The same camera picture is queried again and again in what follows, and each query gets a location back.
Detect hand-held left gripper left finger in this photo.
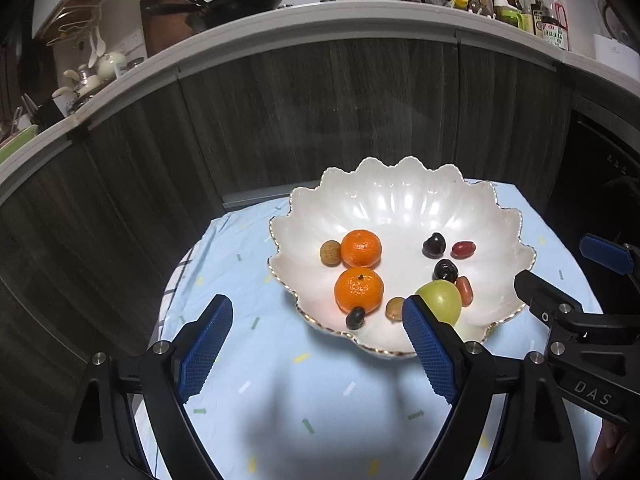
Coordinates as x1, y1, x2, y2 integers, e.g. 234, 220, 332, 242
67, 294, 234, 480

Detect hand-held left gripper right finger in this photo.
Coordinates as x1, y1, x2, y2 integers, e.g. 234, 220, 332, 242
402, 296, 583, 480

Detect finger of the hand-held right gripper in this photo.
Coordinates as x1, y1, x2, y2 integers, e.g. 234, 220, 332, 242
581, 233, 640, 277
514, 271, 640, 346

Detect large orange tangerine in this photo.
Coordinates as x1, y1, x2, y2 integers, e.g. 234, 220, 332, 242
334, 267, 385, 313

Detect white scalloped bowl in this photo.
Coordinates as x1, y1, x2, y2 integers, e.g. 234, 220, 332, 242
267, 156, 538, 359

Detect round green fruit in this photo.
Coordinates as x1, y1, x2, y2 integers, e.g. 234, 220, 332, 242
414, 280, 462, 326

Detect white checked cloth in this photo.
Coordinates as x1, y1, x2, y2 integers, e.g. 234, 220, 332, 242
159, 245, 196, 341

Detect black built-in appliance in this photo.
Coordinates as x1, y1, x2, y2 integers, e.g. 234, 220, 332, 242
545, 95, 640, 306

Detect light blue patterned tablecloth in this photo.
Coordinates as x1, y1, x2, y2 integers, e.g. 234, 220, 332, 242
132, 178, 608, 480

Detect small orange tangerine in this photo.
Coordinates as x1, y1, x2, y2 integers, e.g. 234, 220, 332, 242
340, 229, 383, 268

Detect white rice cooker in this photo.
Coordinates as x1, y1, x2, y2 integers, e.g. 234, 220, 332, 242
592, 0, 640, 68

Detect soy sauce bottle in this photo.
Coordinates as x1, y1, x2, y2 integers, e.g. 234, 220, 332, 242
540, 0, 571, 51

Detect green plate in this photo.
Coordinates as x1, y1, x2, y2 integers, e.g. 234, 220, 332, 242
0, 124, 40, 163

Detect black knife block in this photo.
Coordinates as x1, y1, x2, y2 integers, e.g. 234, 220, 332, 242
37, 97, 68, 123

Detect cream teapot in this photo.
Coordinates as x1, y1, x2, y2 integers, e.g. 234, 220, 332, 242
97, 51, 126, 80

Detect brown cutting board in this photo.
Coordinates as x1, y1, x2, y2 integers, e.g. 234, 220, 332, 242
140, 0, 196, 58

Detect white kitchen countertop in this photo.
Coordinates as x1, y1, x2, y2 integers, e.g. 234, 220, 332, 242
0, 0, 640, 203

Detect black wok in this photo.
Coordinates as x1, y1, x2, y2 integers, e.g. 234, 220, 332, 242
145, 0, 287, 31

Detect green handled jug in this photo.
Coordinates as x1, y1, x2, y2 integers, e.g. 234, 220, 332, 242
495, 2, 523, 28

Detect wall rack with wooden board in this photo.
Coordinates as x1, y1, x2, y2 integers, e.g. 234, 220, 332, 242
47, 0, 103, 46

